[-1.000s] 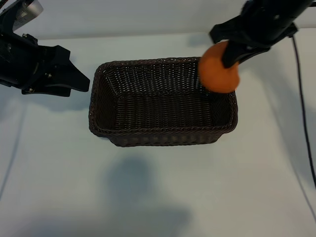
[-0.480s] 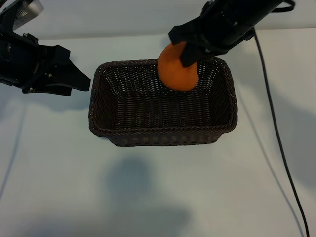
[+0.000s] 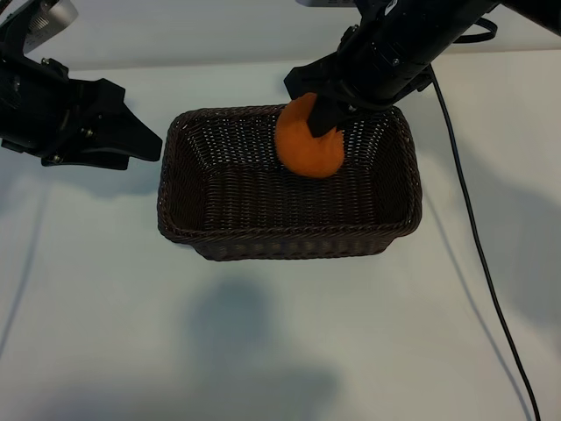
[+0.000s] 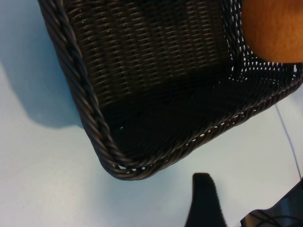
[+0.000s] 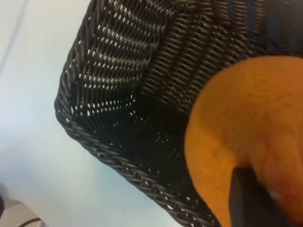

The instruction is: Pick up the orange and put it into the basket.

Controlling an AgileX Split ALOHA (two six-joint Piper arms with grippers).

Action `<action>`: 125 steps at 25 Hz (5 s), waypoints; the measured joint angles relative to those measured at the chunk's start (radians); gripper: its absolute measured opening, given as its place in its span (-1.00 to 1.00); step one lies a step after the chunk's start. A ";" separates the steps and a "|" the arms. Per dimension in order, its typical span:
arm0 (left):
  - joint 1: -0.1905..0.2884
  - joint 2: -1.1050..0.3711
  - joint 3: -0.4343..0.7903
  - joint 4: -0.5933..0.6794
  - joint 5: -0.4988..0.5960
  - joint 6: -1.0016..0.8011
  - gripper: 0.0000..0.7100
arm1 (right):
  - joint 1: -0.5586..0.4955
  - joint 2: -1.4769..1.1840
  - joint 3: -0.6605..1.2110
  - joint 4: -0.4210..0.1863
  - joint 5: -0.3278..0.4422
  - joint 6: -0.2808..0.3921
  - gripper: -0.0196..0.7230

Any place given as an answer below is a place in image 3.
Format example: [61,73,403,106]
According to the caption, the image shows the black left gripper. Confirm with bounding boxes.
[0,56,163,171]

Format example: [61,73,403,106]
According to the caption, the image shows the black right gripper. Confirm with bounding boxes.
[283,21,433,139]

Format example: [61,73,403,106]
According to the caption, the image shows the orange plush fruit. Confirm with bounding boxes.
[274,92,345,180]

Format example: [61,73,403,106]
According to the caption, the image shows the dark brown wicker basket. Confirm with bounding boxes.
[156,103,424,263]

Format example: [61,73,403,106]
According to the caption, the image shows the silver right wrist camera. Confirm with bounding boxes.
[295,0,357,9]

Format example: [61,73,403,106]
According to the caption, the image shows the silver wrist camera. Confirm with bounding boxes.
[25,0,80,49]
[295,0,357,9]

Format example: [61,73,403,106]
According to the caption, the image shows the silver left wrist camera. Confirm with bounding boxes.
[25,0,80,49]

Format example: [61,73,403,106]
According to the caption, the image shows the thin black cable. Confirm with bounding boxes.
[429,63,541,421]

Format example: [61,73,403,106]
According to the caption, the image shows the black left camera mount bracket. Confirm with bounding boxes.
[0,0,58,62]

